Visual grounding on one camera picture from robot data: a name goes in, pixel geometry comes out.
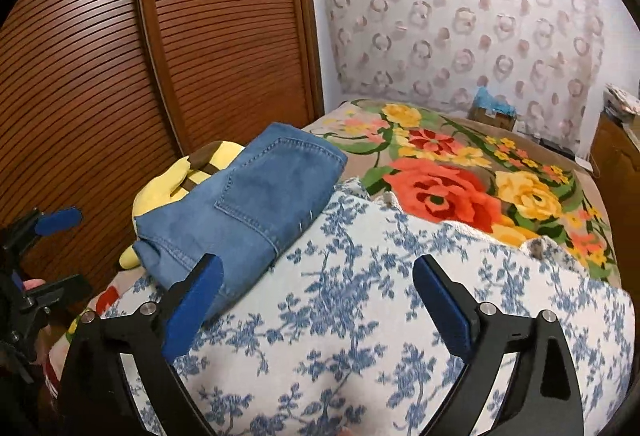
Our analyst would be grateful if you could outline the stack of papers and box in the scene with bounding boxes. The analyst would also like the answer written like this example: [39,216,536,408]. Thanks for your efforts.
[603,83,640,150]

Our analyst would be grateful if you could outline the pink circle pattern curtain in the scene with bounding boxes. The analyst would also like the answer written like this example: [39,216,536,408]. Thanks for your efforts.
[324,0,604,150]

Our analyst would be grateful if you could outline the white blue floral quilt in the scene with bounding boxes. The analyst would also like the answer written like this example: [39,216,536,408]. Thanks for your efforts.
[64,177,637,436]

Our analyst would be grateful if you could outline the yellow plush toy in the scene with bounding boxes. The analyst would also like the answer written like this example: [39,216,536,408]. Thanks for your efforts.
[118,140,246,269]

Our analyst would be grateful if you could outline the cardboard box with blue cloth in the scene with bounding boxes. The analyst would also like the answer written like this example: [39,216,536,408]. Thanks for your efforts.
[469,86,518,130]

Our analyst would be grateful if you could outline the wooden sideboard cabinet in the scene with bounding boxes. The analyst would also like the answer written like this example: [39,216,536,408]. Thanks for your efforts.
[589,112,640,237]

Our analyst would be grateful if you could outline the person left hand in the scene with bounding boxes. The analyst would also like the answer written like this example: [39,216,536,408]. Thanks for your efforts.
[23,279,46,291]

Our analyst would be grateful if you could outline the pink floral blanket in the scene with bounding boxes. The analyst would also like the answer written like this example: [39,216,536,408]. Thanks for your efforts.
[44,98,624,397]

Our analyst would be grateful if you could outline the brown louvered wardrobe door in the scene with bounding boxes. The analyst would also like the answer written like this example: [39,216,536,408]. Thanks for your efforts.
[1,0,324,289]

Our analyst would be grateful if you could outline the blue denim jeans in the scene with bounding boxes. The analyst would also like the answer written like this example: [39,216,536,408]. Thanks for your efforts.
[134,123,347,318]

